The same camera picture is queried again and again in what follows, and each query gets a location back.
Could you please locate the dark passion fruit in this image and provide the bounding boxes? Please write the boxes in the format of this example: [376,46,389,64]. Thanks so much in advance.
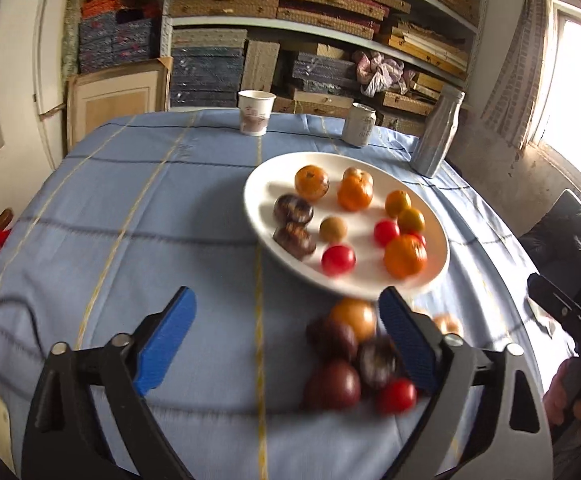
[272,222,318,261]
[273,194,314,225]
[303,360,362,411]
[355,336,400,391]
[307,316,359,363]

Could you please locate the large orange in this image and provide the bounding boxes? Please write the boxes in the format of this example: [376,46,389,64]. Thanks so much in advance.
[295,165,330,202]
[383,234,428,280]
[338,175,374,212]

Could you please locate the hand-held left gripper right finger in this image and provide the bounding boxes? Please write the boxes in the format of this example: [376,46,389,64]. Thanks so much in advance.
[378,286,556,480]

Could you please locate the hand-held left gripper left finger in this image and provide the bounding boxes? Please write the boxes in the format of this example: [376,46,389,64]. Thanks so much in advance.
[20,286,197,480]

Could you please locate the shelf of stacked boxes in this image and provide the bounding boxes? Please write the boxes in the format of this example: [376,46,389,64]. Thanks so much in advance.
[170,0,481,131]

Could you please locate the white oval plate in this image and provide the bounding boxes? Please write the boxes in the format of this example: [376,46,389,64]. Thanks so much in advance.
[243,151,451,301]

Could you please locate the dark chair with black jacket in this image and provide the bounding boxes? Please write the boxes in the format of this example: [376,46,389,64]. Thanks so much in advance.
[518,189,581,308]

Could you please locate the person's right hand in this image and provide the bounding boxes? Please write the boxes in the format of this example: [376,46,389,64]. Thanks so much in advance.
[542,360,581,431]

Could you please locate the pink cloth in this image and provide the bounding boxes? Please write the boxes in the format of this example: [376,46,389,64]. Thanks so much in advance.
[353,50,416,98]

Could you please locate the silver bottle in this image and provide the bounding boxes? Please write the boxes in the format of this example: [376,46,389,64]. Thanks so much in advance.
[409,86,466,178]

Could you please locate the small orange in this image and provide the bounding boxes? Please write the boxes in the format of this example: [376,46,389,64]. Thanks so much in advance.
[397,207,426,235]
[385,189,412,218]

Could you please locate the white wall trim strip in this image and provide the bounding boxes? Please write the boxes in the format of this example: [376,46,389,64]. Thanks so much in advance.
[30,0,68,171]

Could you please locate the pile of patterned boxes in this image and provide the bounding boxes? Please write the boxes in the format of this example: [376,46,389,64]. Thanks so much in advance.
[78,0,164,76]

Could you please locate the bright window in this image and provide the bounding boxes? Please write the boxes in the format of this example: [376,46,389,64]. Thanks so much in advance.
[525,0,581,186]

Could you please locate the green marbled panel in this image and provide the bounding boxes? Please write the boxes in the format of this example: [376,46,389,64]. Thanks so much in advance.
[62,0,85,78]

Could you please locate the white paper cup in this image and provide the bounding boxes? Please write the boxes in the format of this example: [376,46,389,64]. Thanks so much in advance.
[237,90,276,137]

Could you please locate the white drink can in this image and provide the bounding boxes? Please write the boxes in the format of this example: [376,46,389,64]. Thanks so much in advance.
[341,102,377,148]

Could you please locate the patterned curtain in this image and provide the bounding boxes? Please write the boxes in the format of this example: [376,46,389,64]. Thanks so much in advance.
[481,0,556,151]

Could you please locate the metal shelf rack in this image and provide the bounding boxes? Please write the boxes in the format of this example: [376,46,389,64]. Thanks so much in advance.
[160,0,489,126]

